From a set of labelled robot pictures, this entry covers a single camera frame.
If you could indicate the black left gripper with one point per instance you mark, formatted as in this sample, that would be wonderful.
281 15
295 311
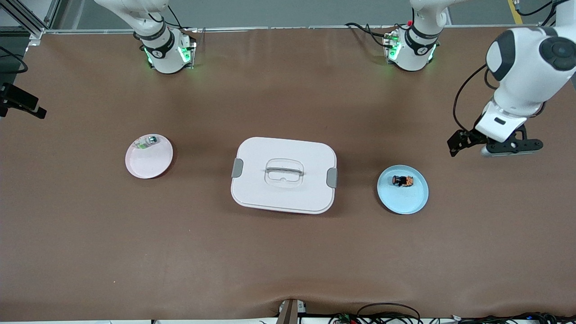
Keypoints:
468 137

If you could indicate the orange and black switch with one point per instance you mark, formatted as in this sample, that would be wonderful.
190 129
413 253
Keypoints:
402 181

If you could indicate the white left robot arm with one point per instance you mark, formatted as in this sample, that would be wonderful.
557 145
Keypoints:
522 58

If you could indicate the white lidded storage box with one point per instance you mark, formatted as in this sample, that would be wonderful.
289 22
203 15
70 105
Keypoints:
283 193

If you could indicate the round light blue plate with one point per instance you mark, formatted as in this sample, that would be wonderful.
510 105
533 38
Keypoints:
402 202

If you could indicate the round pink plate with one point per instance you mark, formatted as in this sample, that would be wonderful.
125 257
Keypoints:
148 162

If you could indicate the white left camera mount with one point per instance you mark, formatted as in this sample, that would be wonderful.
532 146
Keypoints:
501 121

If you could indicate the aluminium frame profile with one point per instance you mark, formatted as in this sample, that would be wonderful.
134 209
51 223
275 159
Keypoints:
22 18

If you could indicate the green and white switch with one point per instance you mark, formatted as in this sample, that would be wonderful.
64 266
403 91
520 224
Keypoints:
146 143

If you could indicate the silver table edge rail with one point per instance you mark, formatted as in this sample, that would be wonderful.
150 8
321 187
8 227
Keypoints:
270 27

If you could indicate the brown wedge bracket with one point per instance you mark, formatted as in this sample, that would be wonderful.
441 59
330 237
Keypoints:
290 312

